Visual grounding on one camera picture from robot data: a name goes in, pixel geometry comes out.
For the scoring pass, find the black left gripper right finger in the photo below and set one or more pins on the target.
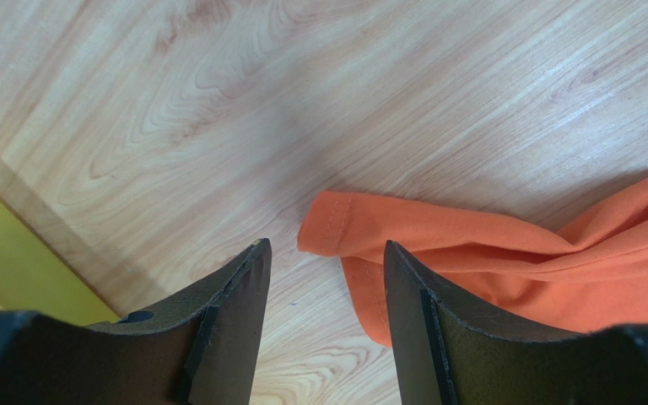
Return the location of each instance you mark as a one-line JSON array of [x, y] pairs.
[[452, 347]]

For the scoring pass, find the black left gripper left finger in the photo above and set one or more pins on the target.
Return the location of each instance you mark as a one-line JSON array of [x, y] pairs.
[[197, 346]]

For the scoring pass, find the orange t-shirt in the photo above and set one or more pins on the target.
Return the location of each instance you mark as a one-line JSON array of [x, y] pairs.
[[588, 275]]

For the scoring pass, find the yellow plastic bin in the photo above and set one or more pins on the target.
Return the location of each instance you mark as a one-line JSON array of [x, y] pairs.
[[33, 278]]

